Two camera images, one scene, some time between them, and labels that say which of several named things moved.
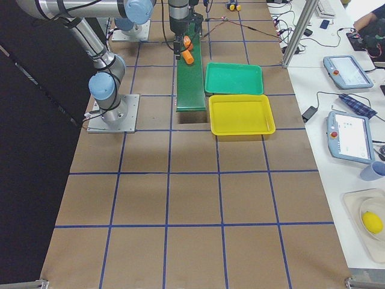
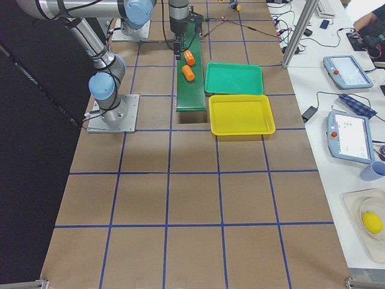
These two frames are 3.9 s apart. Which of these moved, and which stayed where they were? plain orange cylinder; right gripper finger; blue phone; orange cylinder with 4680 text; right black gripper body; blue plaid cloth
Moved: plain orange cylinder; orange cylinder with 4680 text
Stayed: right gripper finger; blue plaid cloth; blue phone; right black gripper body
